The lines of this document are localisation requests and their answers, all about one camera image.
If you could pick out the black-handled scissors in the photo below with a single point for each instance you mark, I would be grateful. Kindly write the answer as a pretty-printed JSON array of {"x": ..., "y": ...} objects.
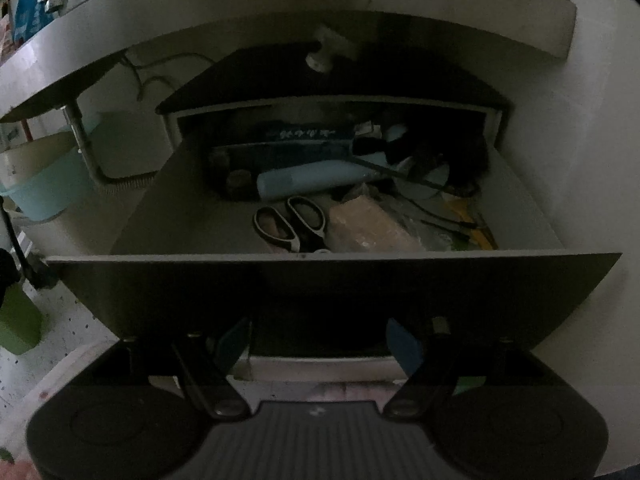
[{"x": 301, "y": 230}]

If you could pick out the white round knob fixture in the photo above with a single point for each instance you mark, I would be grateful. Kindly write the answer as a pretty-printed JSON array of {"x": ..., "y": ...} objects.
[{"x": 331, "y": 43}]

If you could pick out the tan wrapped packet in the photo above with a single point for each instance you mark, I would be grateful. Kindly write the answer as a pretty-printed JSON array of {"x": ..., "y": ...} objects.
[{"x": 360, "y": 225}]

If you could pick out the light blue plastic basin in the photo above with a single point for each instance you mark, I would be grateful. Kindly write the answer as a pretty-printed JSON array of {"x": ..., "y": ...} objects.
[{"x": 45, "y": 176}]

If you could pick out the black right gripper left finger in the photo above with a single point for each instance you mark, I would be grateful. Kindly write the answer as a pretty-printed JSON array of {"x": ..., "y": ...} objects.
[{"x": 202, "y": 363}]

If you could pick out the green plastic container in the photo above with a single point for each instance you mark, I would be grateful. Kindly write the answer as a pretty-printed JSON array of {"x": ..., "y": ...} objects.
[{"x": 20, "y": 321}]

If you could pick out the dark drawer with front panel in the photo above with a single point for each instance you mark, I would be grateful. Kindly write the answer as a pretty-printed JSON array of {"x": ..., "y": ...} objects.
[{"x": 189, "y": 261}]

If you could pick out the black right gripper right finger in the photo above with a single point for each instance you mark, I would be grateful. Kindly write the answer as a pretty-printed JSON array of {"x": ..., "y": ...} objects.
[{"x": 448, "y": 375}]

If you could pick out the blue carton on counter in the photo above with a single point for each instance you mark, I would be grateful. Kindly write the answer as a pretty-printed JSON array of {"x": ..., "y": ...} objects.
[{"x": 28, "y": 19}]

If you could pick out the white plastic stool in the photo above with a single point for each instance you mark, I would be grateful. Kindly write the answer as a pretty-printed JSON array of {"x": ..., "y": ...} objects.
[{"x": 270, "y": 369}]

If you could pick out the yellow-handled tool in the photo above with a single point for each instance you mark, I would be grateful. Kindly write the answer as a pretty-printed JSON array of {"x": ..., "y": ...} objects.
[{"x": 474, "y": 222}]

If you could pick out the metal drain pipe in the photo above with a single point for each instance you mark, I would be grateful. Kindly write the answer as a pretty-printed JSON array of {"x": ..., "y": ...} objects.
[{"x": 109, "y": 184}]

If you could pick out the black box with white text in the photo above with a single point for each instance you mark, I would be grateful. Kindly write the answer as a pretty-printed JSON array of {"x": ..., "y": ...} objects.
[{"x": 258, "y": 130}]

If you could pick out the grey counter top shelf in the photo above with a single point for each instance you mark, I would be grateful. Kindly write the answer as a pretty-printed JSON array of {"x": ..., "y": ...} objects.
[{"x": 62, "y": 60}]

